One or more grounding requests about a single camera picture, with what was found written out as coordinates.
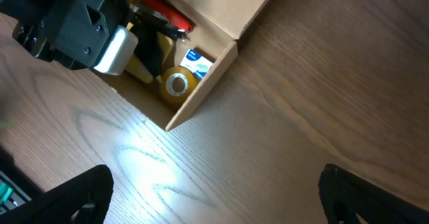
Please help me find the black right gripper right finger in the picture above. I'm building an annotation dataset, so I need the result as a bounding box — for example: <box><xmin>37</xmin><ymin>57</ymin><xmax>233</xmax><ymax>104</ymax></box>
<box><xmin>318</xmin><ymin>164</ymin><xmax>428</xmax><ymax>224</ymax></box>

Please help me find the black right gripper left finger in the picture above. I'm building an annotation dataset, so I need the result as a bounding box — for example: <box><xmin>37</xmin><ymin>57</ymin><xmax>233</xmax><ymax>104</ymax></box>
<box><xmin>1</xmin><ymin>164</ymin><xmax>114</xmax><ymax>224</ymax></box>

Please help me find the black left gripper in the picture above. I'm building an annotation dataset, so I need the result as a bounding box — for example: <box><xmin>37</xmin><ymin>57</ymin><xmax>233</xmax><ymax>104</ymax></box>
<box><xmin>11</xmin><ymin>0</ymin><xmax>129</xmax><ymax>70</ymax></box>

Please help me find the black correction tape dispenser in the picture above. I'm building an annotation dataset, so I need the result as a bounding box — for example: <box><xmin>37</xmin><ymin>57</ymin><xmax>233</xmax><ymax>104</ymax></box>
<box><xmin>131</xmin><ymin>23</ymin><xmax>164</xmax><ymax>78</ymax></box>

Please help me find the red multi-tool pocket knife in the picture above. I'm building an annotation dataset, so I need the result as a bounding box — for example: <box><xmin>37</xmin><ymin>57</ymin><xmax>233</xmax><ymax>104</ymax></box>
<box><xmin>133</xmin><ymin>0</ymin><xmax>194</xmax><ymax>40</ymax></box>

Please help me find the white blue eraser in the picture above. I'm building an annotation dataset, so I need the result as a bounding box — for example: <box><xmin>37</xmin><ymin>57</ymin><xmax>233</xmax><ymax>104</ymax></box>
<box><xmin>180</xmin><ymin>49</ymin><xmax>213</xmax><ymax>79</ymax></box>

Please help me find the yellow adhesive tape roll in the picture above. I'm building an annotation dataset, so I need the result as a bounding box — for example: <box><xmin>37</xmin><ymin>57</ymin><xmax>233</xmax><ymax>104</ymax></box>
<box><xmin>160</xmin><ymin>66</ymin><xmax>198</xmax><ymax>104</ymax></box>

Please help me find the cardboard box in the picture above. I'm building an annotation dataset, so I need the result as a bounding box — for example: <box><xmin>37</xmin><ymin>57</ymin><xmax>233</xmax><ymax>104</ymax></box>
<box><xmin>97</xmin><ymin>0</ymin><xmax>269</xmax><ymax>131</ymax></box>

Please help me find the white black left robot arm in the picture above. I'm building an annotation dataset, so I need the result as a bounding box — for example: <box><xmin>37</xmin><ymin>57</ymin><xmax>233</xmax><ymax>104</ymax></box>
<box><xmin>1</xmin><ymin>0</ymin><xmax>138</xmax><ymax>75</ymax></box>

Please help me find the yellow sticky note pad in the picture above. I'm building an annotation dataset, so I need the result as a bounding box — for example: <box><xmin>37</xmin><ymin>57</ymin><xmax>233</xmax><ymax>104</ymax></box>
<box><xmin>125</xmin><ymin>23</ymin><xmax>173</xmax><ymax>84</ymax></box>

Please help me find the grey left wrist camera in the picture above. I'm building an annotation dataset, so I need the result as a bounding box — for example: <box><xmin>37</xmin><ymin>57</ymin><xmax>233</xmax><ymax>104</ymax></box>
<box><xmin>94</xmin><ymin>25</ymin><xmax>138</xmax><ymax>75</ymax></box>

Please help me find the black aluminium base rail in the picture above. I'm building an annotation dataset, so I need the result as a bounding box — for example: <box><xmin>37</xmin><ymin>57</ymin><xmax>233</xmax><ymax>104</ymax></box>
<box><xmin>0</xmin><ymin>172</ymin><xmax>32</xmax><ymax>215</ymax></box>

